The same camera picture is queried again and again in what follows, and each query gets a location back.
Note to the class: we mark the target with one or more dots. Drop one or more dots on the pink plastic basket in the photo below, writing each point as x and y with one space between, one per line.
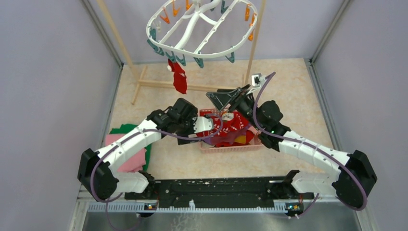
254 146

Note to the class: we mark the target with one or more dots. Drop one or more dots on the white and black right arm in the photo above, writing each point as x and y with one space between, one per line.
349 177

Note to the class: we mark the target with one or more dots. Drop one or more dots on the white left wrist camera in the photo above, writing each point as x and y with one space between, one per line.
202 124

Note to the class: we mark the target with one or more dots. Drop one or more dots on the teal clothespin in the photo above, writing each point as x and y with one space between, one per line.
199 61
181 60

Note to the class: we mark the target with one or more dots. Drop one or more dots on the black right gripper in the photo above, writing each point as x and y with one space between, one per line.
221 99

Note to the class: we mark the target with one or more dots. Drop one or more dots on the pink cloth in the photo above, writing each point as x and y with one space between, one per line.
135 163

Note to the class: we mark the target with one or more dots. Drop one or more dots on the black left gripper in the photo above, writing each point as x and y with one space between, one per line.
191 131

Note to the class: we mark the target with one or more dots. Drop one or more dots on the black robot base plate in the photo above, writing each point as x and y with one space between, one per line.
269 187

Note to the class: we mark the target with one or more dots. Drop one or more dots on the red santa face sock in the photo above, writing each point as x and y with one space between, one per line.
232 129

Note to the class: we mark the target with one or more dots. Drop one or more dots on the white plastic clip hanger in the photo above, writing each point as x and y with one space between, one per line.
209 29

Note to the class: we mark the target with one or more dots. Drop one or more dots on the plain red sock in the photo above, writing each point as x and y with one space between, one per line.
179 77

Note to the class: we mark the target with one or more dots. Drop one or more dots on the orange clothespin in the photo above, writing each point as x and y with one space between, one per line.
247 12
164 16

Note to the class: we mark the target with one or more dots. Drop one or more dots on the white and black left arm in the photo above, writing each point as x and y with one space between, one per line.
99 171

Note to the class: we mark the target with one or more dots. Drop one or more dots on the green cloth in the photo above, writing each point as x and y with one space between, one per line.
126 128

